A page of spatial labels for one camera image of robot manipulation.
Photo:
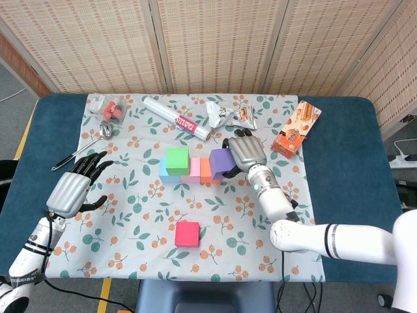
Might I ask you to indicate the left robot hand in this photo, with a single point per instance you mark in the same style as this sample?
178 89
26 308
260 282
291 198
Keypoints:
68 192

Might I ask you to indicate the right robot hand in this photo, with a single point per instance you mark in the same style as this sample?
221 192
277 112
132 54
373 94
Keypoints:
249 151

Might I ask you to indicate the purple cube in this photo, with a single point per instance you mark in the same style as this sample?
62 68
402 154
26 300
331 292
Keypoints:
221 163

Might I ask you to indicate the orange cube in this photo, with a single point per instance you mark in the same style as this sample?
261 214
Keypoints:
205 171

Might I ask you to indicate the green cube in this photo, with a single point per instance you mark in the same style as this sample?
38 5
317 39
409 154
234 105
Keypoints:
177 161

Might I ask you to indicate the blue cube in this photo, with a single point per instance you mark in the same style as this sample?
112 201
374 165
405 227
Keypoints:
169 179

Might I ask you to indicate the red cube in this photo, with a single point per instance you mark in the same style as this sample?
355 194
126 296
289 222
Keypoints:
187 234

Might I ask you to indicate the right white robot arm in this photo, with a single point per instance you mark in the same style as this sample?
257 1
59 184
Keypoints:
273 199

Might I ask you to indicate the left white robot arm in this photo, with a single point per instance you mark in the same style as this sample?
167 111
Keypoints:
32 247

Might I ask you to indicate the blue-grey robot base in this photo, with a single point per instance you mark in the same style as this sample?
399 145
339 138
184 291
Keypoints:
202 296

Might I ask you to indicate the crumpled snack bag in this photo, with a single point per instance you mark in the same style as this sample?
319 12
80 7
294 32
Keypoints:
228 115

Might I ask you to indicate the orange biscuit box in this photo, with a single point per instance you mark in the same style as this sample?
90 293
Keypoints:
293 130

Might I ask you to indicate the pink cube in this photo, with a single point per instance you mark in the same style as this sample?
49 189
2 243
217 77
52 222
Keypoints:
195 169

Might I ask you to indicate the metal ladle spoon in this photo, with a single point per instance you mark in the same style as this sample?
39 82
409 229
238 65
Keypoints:
106 130

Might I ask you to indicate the floral tablecloth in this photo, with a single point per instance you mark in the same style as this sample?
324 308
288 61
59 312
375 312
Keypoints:
228 228

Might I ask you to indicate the plastic wrap roll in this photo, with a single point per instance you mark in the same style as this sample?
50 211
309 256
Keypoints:
166 112

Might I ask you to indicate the clear bag red items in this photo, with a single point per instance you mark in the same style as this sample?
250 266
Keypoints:
112 111

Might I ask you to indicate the bamboo folding screen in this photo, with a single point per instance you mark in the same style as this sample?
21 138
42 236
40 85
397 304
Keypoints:
211 39

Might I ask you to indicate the white power strip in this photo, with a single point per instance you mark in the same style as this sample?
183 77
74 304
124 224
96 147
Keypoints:
402 162

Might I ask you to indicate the black caster wheel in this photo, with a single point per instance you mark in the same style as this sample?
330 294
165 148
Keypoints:
384 300

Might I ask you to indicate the black equipment frame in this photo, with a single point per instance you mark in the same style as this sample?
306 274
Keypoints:
405 195
8 169

